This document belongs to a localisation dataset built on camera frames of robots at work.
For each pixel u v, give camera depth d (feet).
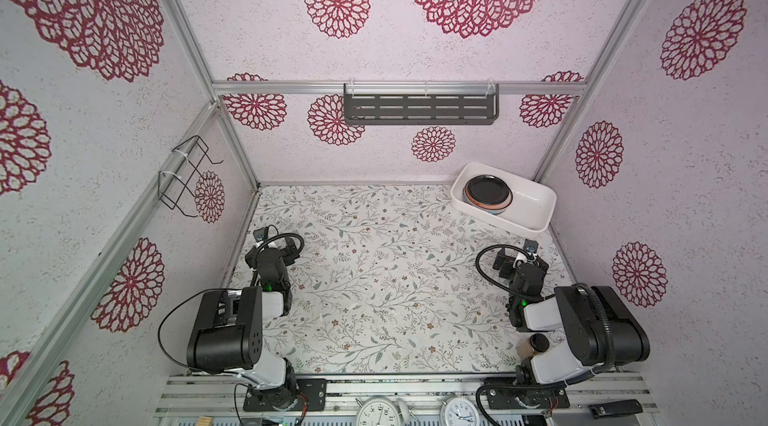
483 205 3.56
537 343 2.39
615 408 2.29
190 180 2.57
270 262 2.28
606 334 1.42
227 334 1.52
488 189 3.61
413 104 3.19
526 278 2.35
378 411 2.25
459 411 2.25
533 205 3.72
